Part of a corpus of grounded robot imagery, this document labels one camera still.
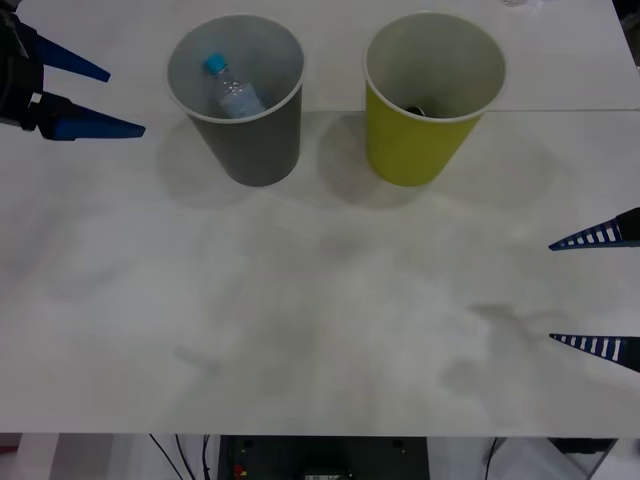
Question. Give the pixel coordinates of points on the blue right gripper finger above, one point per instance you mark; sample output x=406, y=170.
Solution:
x=607, y=234
x=607, y=347

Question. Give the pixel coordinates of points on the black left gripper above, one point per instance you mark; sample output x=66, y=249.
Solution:
x=12, y=75

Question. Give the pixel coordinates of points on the clear bottle with blue cap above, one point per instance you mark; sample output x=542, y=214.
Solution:
x=237, y=95

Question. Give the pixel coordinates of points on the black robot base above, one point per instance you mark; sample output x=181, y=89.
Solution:
x=325, y=457

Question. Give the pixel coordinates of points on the grey plastic bin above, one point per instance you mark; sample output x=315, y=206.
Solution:
x=255, y=145

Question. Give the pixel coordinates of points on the yellow-green plastic bin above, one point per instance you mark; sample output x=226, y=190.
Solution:
x=415, y=145

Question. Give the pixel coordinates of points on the dark drink can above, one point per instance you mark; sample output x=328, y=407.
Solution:
x=415, y=110

